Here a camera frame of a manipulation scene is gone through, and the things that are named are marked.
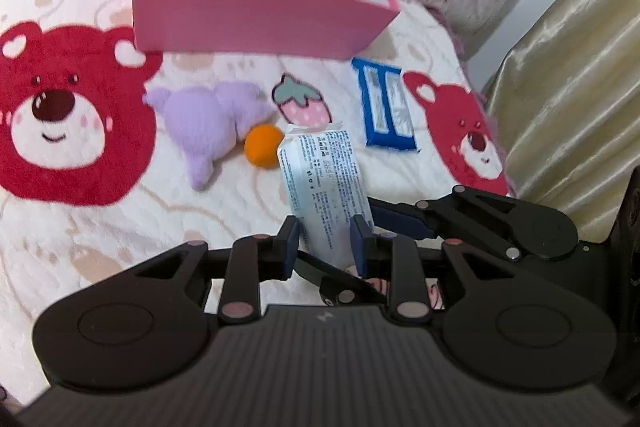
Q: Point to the white tissue packet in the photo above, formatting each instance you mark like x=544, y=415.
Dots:
x=325, y=187

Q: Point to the blue snack packet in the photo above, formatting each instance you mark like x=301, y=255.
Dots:
x=385, y=107

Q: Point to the gold curtain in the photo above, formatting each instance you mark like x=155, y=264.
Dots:
x=575, y=82

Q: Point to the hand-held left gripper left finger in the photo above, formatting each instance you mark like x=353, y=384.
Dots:
x=291, y=247

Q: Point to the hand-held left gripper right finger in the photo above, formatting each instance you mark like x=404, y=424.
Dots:
x=357, y=247

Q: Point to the bear printed blanket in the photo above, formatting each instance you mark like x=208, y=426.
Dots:
x=150, y=217

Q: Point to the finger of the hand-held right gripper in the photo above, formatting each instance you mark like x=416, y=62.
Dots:
x=340, y=282
x=400, y=219

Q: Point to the orange ball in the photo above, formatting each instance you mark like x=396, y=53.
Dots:
x=263, y=146

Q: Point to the purple plush toy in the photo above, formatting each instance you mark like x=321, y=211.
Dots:
x=200, y=122

